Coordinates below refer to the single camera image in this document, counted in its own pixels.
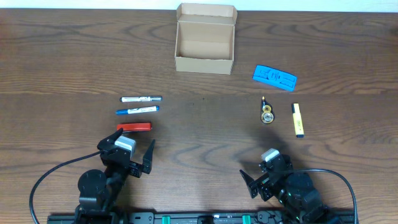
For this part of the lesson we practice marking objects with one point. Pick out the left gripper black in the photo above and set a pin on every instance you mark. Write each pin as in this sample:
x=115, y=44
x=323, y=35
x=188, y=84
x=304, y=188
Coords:
x=130, y=162

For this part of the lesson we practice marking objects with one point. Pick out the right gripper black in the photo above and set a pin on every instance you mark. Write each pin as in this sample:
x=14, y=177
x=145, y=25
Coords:
x=262, y=183

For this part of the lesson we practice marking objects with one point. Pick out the black whiteboard marker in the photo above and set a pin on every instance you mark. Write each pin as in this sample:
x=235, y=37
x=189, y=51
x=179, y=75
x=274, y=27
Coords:
x=126, y=99

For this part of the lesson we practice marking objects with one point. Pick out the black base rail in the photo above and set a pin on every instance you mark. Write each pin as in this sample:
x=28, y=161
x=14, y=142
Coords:
x=264, y=216

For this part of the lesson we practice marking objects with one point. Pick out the yellow highlighter pen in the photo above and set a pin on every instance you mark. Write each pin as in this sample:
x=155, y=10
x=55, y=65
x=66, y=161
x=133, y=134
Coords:
x=298, y=125

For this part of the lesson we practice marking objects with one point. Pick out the cardboard box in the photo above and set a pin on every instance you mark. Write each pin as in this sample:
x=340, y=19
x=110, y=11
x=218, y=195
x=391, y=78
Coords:
x=205, y=38

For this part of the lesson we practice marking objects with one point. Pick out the correction tape dispenser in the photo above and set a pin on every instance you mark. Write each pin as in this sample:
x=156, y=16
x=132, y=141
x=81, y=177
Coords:
x=267, y=115

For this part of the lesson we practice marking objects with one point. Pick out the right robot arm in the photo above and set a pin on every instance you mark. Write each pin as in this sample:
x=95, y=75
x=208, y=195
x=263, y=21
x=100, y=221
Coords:
x=294, y=190

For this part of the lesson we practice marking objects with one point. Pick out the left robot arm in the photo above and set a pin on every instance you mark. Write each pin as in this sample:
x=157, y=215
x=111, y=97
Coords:
x=99, y=190

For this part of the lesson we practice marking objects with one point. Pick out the blue whiteboard marker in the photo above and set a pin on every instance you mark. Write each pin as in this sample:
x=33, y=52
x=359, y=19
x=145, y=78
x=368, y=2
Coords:
x=138, y=110

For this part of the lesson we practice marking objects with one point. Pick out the blue magnetic whiteboard eraser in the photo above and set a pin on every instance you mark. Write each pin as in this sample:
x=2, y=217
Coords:
x=274, y=77

